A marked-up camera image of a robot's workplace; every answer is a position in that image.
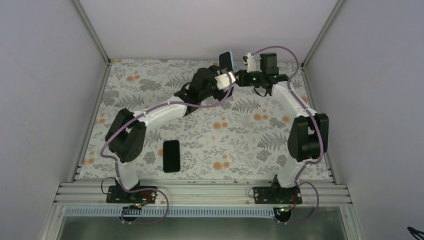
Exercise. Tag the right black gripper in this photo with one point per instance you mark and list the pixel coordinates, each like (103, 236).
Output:
(243, 81)

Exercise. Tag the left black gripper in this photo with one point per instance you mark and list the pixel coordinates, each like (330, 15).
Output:
(223, 95)

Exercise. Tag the light blue phone case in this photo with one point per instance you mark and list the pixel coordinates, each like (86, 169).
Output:
(232, 61)

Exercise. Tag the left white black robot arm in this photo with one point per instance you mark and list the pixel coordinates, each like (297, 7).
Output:
(124, 141)

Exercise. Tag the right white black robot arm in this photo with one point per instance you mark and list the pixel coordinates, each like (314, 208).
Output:
(308, 137)

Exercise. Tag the black phone on table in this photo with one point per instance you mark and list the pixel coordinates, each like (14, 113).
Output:
(171, 156)

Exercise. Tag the floral table mat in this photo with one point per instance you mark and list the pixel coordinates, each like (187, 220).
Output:
(245, 138)

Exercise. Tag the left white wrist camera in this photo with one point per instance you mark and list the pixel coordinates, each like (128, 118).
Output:
(224, 80)

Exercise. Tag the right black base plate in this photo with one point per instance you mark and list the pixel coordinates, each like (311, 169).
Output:
(268, 195)

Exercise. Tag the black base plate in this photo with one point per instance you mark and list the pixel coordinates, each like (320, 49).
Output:
(268, 195)
(144, 194)

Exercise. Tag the right aluminium frame post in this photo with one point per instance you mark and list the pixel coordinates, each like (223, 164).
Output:
(334, 12)

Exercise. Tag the aluminium frame post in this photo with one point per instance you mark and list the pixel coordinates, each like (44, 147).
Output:
(334, 12)
(92, 32)

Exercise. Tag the left aluminium frame post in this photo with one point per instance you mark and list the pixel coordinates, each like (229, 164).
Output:
(92, 32)

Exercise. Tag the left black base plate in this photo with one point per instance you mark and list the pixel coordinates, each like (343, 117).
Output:
(144, 194)

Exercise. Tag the aluminium front rail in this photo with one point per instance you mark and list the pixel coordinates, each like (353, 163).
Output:
(184, 193)

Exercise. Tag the slotted grey cable duct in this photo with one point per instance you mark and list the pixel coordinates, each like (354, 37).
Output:
(172, 212)

